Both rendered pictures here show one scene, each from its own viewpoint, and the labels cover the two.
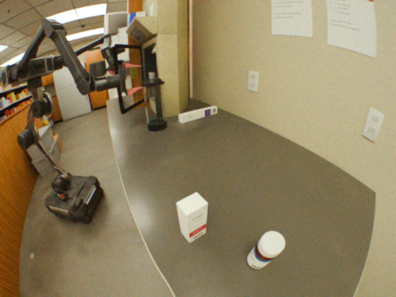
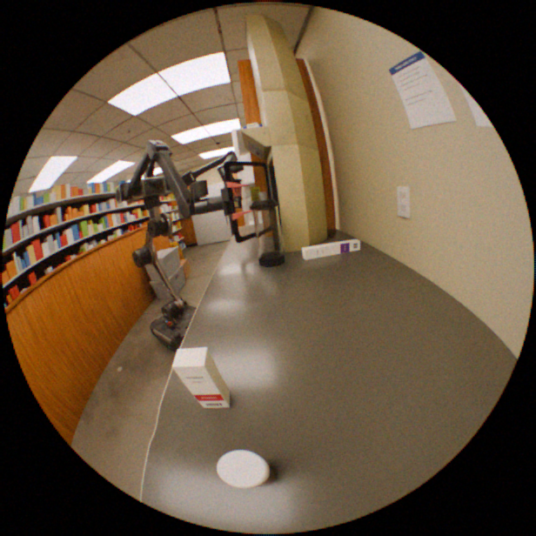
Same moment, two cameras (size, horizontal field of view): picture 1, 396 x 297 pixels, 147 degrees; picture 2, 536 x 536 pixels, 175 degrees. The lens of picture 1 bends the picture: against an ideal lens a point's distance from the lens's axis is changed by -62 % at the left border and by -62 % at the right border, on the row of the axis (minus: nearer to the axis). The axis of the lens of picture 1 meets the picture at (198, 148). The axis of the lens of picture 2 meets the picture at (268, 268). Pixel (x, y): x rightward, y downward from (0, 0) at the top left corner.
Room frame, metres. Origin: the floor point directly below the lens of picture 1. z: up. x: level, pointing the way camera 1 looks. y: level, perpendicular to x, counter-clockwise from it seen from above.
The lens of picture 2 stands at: (0.09, -0.16, 1.20)
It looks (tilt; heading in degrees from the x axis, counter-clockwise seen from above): 22 degrees down; 32
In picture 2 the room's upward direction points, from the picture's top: 8 degrees counter-clockwise
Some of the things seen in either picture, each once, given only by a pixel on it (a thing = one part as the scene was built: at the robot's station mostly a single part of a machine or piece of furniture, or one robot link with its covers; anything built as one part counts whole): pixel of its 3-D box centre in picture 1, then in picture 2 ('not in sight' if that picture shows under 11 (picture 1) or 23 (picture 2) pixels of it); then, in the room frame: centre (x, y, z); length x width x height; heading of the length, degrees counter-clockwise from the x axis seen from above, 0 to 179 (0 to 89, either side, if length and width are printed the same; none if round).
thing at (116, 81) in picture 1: (115, 81); (218, 203); (0.61, 0.35, 1.20); 0.07 x 0.07 x 0.10; 33
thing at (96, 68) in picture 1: (94, 76); (197, 197); (0.58, 0.43, 1.24); 0.12 x 0.09 x 0.11; 93
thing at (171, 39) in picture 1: (168, 51); (296, 167); (1.01, 0.18, 1.33); 0.32 x 0.25 x 0.77; 33
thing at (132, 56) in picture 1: (131, 76); (251, 198); (0.91, 0.40, 1.19); 0.30 x 0.01 x 0.40; 171
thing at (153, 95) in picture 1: (154, 104); (268, 232); (0.69, 0.20, 1.06); 0.11 x 0.11 x 0.21
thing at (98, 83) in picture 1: (101, 83); (203, 204); (0.58, 0.40, 1.20); 0.07 x 0.06 x 0.07; 123
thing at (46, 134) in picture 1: (40, 142); (164, 263); (1.42, 2.59, 0.49); 0.60 x 0.42 x 0.33; 33
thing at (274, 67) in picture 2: not in sight; (271, 54); (1.01, 0.19, 2.18); 0.32 x 0.25 x 0.93; 33
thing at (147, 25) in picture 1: (138, 31); (256, 146); (0.91, 0.34, 1.46); 0.32 x 0.11 x 0.10; 33
